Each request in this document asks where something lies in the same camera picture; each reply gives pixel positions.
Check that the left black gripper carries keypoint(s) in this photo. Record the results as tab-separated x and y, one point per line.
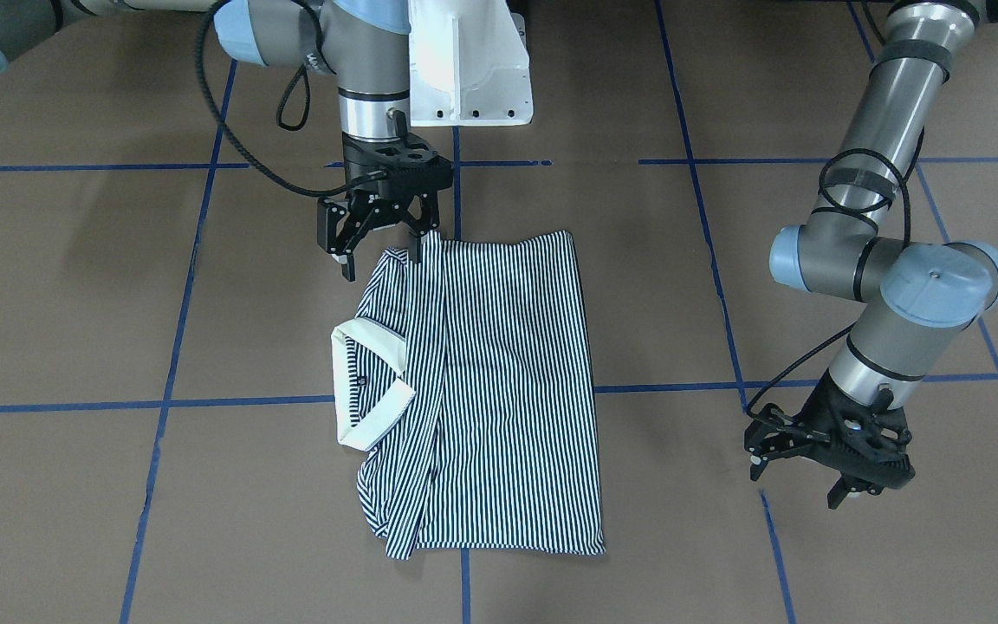
792	433

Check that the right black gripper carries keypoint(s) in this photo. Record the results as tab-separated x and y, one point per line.
366	211

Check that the navy white striped polo shirt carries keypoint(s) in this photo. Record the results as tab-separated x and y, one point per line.
466	379

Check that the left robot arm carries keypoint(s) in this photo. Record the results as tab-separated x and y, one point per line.
917	297

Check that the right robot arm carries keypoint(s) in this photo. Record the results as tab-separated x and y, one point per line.
363	45

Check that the brown paper table cover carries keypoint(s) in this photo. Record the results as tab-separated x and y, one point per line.
167	441

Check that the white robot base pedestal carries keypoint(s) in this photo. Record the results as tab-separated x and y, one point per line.
470	65

